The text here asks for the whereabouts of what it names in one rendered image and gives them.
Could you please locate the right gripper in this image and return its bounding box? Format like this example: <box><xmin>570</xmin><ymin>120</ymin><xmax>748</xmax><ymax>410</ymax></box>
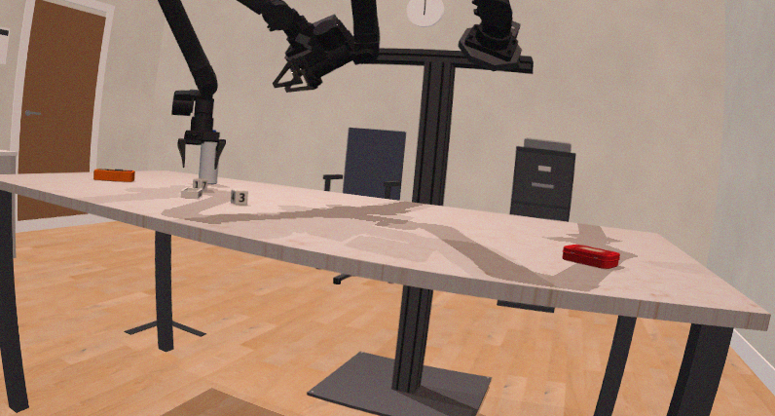
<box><xmin>177</xmin><ymin>113</ymin><xmax>226</xmax><ymax>169</ymax></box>

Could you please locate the red mint tin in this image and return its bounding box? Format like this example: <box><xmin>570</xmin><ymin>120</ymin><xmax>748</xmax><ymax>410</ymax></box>
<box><xmin>563</xmin><ymin>245</ymin><xmax>620</xmax><ymax>269</ymax></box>

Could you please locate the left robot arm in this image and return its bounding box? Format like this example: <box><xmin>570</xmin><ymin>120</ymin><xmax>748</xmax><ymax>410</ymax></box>
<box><xmin>295</xmin><ymin>0</ymin><xmax>518</xmax><ymax>68</ymax></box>

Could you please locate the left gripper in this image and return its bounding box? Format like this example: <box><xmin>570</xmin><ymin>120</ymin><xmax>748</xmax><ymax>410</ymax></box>
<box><xmin>273</xmin><ymin>51</ymin><xmax>337</xmax><ymax>93</ymax></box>

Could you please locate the white bottle with blue cap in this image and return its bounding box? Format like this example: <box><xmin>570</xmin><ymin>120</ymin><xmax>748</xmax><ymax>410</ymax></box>
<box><xmin>199</xmin><ymin>142</ymin><xmax>218</xmax><ymax>184</ymax></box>

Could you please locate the white cube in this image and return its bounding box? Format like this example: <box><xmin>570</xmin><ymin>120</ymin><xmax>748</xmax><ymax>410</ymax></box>
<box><xmin>231</xmin><ymin>189</ymin><xmax>248</xmax><ymax>205</ymax></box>
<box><xmin>193</xmin><ymin>178</ymin><xmax>207</xmax><ymax>191</ymax></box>

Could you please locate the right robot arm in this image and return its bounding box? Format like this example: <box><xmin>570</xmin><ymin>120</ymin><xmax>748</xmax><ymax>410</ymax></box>
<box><xmin>158</xmin><ymin>0</ymin><xmax>314</xmax><ymax>116</ymax></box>

